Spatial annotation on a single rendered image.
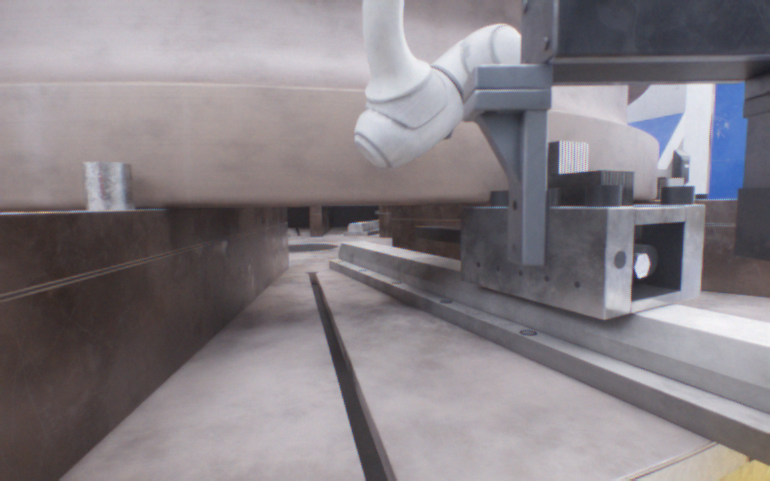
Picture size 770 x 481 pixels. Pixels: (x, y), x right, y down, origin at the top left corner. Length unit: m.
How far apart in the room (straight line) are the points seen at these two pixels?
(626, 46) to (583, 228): 0.64
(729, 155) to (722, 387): 4.56
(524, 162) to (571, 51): 0.05
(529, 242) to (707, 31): 0.13
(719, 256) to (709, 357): 1.18
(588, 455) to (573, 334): 0.35
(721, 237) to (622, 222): 1.19
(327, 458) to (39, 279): 0.47
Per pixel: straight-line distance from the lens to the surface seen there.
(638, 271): 0.92
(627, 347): 0.93
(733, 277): 2.04
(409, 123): 0.57
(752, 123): 0.30
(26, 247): 0.67
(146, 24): 1.22
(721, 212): 2.02
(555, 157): 1.05
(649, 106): 6.96
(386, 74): 0.57
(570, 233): 0.87
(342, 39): 1.15
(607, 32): 0.23
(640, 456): 0.75
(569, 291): 0.88
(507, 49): 0.64
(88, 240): 0.76
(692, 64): 0.26
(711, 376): 0.88
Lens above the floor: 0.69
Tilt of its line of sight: 6 degrees down
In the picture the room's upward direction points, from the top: 1 degrees counter-clockwise
